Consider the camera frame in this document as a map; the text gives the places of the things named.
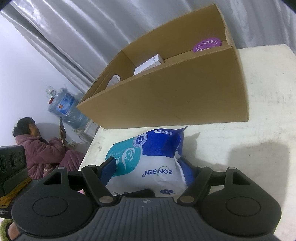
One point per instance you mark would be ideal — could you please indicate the white power strip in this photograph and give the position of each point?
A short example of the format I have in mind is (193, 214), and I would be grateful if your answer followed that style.
(72, 143)

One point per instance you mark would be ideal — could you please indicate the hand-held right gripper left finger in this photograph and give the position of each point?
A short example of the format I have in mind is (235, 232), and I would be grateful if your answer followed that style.
(108, 169)

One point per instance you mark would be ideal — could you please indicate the person's left forearm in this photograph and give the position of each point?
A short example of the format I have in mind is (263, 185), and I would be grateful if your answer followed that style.
(5, 231)

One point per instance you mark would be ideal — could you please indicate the silver grey curtain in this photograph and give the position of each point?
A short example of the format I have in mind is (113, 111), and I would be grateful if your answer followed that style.
(69, 34)

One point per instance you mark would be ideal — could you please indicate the blue white plastic packet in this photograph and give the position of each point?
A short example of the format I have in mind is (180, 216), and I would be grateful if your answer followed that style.
(150, 162)

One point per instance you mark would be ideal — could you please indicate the small white carton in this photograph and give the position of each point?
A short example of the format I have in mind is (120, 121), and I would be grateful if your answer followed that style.
(148, 64)

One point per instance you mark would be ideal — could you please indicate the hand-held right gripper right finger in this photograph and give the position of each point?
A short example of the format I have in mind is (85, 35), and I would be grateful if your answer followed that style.
(187, 169)

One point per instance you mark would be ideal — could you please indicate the brown cardboard box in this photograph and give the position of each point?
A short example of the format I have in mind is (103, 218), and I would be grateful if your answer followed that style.
(173, 92)

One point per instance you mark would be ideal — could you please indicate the clear jar with purple lid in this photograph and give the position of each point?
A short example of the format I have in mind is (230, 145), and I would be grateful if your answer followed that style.
(207, 44)

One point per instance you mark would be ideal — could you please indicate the large blue water jug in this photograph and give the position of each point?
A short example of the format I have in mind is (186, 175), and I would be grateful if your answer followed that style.
(67, 109)

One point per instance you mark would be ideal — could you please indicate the white water dispenser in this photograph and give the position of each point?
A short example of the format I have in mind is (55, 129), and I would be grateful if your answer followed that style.
(91, 131)

